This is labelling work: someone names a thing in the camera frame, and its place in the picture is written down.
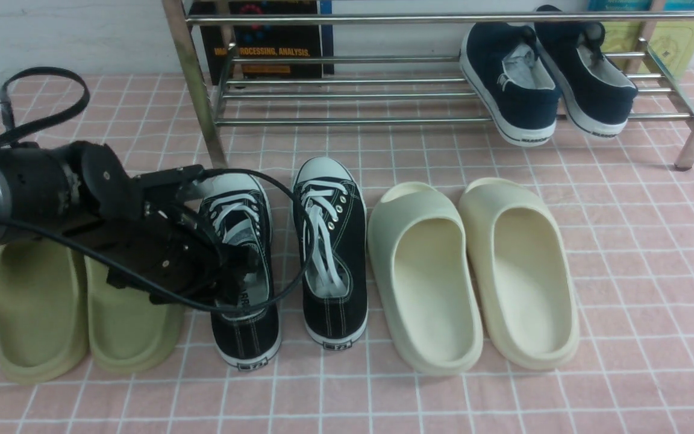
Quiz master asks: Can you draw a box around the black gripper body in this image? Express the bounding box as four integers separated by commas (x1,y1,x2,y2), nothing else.
62,165,262,305

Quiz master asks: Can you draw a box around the black canvas sneaker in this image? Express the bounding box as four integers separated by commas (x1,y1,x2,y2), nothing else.
198,173,281,371
292,156,368,351

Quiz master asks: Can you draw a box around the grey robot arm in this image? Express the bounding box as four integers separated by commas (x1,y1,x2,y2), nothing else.
0,141,261,304

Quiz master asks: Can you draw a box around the metal shoe rack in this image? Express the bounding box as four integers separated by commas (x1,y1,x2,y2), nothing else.
162,1,694,171

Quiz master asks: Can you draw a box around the green slipper, inner right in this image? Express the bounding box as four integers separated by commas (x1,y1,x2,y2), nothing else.
84,257,185,374

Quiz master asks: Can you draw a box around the green slipper, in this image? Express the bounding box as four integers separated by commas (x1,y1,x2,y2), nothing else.
0,239,89,385
84,257,185,374

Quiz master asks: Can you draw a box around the green slipper, outer left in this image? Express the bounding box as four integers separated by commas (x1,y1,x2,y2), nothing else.
0,239,89,385

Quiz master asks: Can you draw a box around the black book with orange text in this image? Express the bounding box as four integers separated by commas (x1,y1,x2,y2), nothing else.
200,1,335,86

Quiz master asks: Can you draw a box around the cream slipper, left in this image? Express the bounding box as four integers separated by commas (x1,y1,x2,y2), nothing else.
367,181,484,376

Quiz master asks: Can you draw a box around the cream slipper, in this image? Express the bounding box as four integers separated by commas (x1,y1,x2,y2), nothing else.
367,181,484,376
458,178,580,371

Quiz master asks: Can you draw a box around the cream slipper, right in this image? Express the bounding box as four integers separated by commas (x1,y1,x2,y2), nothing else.
458,178,580,371

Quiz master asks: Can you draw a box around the navy sneaker, left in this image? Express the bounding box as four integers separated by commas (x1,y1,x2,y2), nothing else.
459,22,561,146

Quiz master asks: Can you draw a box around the navy sneaker, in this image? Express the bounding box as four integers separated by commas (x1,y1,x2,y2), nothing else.
459,22,561,146
533,21,638,139

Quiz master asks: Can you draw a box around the navy sneaker, right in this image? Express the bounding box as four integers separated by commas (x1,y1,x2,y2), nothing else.
533,21,638,139

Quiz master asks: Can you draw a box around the pink checked cloth mat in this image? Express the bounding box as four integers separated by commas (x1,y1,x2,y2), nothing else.
0,68,694,434

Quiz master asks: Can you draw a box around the green teal book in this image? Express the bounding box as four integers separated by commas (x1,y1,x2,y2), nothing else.
587,1,694,78

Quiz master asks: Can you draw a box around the black cable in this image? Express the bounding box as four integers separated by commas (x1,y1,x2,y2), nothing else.
0,66,316,434

